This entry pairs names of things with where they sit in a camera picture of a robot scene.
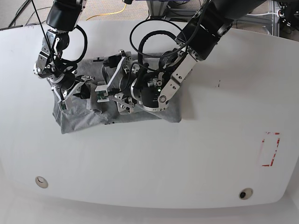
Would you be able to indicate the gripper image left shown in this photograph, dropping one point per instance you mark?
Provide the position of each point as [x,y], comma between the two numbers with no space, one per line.
[67,85]

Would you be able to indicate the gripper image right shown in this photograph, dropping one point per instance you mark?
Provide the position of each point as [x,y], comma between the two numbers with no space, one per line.
[119,74]

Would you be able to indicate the left table grommet hole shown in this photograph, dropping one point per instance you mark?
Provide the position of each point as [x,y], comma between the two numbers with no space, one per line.
[41,182]

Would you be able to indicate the table grommet hole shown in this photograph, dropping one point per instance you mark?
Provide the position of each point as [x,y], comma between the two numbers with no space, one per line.
[246,193]
[41,182]

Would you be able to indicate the red tape rectangle marking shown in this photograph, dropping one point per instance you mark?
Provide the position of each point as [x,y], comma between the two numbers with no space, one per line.
[269,147]

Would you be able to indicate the right table grommet hole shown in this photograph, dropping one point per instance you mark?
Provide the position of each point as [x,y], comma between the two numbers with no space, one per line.
[246,193]

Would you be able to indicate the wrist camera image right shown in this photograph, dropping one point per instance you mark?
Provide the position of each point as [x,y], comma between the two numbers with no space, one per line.
[102,96]

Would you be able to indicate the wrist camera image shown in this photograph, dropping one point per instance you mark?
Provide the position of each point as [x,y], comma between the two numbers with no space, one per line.
[64,105]
[102,96]

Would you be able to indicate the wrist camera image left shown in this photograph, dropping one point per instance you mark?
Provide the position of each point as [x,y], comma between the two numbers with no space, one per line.
[64,105]

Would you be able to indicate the aluminium frame base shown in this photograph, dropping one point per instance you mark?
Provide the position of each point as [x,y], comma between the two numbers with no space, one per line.
[170,10]

